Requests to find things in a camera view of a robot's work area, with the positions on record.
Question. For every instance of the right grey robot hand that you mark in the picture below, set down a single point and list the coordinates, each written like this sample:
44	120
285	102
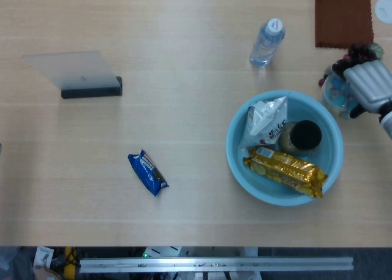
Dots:
370	84

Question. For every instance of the clear tub of binder clips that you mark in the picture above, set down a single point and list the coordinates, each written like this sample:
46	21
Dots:
335	93

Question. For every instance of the glass jar with black lid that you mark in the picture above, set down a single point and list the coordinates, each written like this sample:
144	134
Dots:
306	134

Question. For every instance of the white peanut snack bag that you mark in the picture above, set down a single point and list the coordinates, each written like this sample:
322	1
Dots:
263	120

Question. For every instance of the white robot base unit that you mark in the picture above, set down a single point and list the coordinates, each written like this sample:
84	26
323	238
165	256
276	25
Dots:
162	252

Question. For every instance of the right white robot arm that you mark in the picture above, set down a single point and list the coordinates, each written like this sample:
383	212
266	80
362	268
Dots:
387	122

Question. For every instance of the purple grape bunch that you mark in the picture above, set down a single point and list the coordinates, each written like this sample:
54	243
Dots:
358	51

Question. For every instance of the brown cloth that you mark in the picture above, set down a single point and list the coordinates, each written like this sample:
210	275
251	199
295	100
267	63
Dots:
343	19

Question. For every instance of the white round disc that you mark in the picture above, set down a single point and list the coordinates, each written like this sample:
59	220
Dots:
384	10

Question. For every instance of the clear water bottle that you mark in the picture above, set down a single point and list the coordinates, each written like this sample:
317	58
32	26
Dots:
266	44

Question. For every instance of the acrylic sign holder black base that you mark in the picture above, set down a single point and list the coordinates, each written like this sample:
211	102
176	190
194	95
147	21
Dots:
76	68

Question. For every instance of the white paper tag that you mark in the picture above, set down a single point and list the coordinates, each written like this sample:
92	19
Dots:
43	255

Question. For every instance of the gold biscuit packet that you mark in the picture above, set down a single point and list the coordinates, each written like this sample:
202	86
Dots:
288	168

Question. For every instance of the blue cookie packet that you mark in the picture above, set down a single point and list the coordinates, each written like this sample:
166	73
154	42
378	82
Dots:
147	171

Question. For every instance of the light blue plastic basin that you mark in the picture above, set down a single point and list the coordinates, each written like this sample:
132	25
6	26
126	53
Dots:
263	188

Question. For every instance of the aluminium rail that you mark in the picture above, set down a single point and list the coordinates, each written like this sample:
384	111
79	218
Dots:
214	264

